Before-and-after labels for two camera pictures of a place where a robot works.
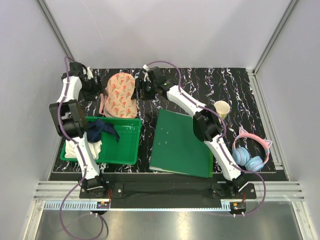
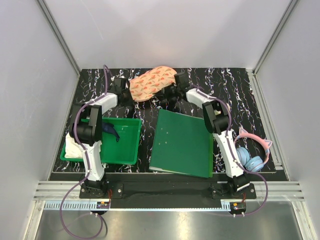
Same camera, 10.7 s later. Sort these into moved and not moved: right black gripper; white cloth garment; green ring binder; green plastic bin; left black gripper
Moved: left black gripper; right black gripper
Not moved: green plastic bin; green ring binder; white cloth garment
